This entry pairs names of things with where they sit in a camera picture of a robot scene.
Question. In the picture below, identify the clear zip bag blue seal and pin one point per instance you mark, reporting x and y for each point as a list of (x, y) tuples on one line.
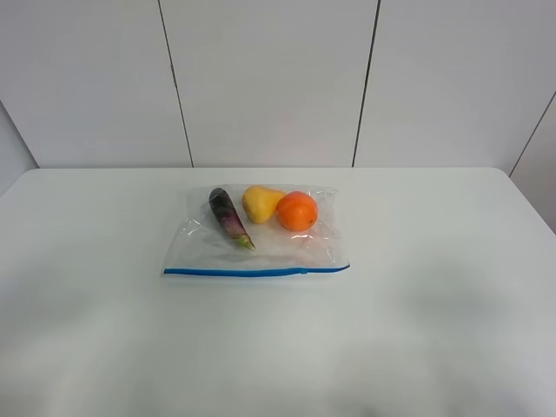
[(200, 246)]

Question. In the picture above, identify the yellow pear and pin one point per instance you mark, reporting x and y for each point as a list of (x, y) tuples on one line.
[(260, 203)]

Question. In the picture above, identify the orange fruit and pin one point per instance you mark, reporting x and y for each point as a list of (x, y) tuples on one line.
[(297, 211)]

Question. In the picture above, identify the purple eggplant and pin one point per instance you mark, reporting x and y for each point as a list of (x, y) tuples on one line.
[(225, 214)]

